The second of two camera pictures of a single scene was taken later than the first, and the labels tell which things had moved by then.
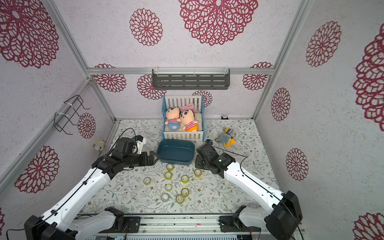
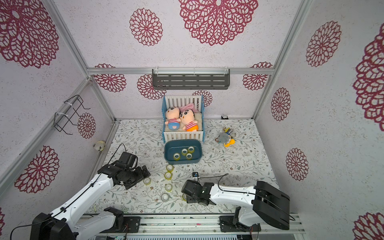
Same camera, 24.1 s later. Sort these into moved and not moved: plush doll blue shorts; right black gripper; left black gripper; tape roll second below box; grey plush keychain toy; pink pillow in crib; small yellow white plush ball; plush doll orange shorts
Moved: left black gripper; right black gripper
Not moved: plush doll blue shorts; pink pillow in crib; plush doll orange shorts; grey plush keychain toy; small yellow white plush ball; tape roll second below box
